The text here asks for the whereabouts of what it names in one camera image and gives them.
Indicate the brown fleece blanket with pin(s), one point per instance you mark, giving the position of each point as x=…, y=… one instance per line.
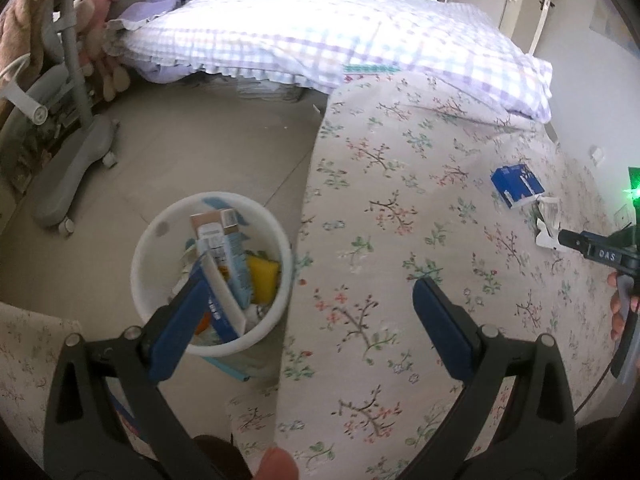
x=30, y=10

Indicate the yellow sponge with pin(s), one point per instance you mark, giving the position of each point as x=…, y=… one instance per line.
x=262, y=275

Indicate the white tissue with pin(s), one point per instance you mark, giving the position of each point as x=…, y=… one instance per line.
x=547, y=232

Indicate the orange wrapper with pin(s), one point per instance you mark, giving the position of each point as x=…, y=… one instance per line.
x=204, y=322

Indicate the person's right hand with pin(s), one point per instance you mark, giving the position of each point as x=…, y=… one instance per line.
x=617, y=315

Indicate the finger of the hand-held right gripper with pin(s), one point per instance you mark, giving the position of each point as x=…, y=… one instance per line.
x=595, y=250

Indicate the pale floral cloth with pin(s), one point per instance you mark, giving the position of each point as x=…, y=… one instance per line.
x=25, y=360

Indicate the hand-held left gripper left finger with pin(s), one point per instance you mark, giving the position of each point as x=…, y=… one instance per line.
x=180, y=325

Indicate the blue strip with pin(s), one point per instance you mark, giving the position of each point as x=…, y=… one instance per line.
x=235, y=372

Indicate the floral bed sheet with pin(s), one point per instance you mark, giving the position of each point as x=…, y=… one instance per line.
x=400, y=260

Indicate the dark blue snack box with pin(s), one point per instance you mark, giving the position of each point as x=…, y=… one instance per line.
x=515, y=182

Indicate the pink plush toy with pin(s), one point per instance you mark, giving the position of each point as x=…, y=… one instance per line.
x=97, y=25

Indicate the white charger plug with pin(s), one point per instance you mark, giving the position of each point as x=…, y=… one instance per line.
x=596, y=153

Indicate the beige plush toy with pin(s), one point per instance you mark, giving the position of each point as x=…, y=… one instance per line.
x=117, y=77

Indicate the brown drink carton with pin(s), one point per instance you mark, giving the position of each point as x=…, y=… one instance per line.
x=207, y=220

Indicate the person's left hand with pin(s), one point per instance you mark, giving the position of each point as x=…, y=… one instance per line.
x=275, y=465

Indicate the white plastic waste bin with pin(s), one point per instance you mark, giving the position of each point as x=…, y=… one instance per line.
x=165, y=230

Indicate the cream door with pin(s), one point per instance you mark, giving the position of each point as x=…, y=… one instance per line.
x=525, y=0

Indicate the light blue drink carton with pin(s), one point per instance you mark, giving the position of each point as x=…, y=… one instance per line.
x=235, y=265

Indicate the wall socket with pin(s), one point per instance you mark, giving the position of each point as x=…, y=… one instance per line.
x=622, y=216

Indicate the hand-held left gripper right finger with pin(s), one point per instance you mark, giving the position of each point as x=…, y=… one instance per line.
x=445, y=325

